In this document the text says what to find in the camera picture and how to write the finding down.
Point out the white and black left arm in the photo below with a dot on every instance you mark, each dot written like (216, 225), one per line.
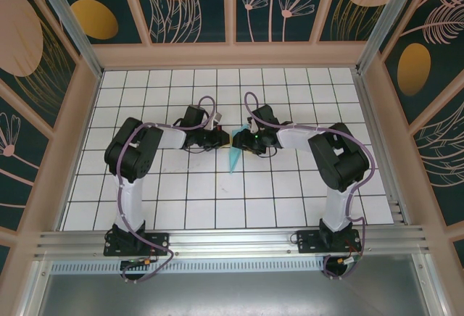
(130, 200)

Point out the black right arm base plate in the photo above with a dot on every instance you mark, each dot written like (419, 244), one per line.
(308, 241)

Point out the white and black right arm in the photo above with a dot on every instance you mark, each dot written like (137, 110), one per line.
(337, 203)

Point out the long aluminium mounting rail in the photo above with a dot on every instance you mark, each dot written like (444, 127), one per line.
(232, 241)

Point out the aluminium side rail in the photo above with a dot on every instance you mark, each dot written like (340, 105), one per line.
(365, 98)

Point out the aluminium corner post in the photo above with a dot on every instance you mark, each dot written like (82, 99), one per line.
(386, 22)
(70, 22)

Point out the grey metal sheet panel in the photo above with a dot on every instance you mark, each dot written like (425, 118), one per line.
(232, 294)

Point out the light blue cloth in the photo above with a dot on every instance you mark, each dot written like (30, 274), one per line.
(233, 158)

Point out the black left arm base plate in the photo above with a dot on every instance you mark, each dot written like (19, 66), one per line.
(159, 243)

